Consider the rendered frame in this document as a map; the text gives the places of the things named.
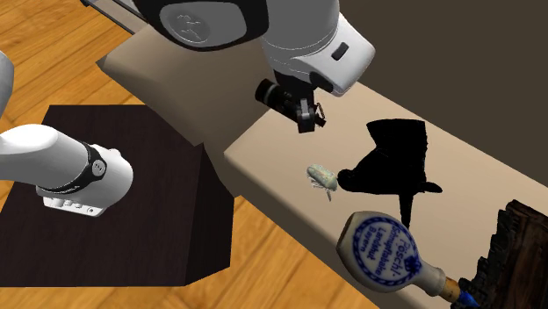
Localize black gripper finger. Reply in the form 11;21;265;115
314;102;328;128
295;97;317;134

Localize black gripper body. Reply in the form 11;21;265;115
255;70;320;122

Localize beige bench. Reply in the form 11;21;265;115
96;23;548;309

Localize pale green small figure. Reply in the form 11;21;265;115
305;163;340;203

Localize white flask with blue print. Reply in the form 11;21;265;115
335;210;465;299

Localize dark robot stand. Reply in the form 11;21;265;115
0;104;235;288

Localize dark carved wooden object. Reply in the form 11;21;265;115
451;198;548;309

